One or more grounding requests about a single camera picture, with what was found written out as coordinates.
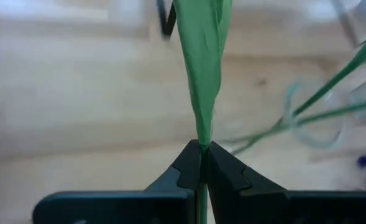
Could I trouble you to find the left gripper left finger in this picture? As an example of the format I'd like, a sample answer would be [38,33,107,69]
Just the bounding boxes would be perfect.
[32,139,203,224]

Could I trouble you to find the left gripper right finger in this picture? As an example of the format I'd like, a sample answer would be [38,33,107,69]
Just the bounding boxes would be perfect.
[207,141,366,224]

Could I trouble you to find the tall clear glass vase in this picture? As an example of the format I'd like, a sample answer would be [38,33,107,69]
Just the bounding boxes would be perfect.
[281,79,350,150]

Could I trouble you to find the wooden shelf black metal legs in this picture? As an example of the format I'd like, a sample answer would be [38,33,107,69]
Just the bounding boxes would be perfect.
[0,0,177,40]

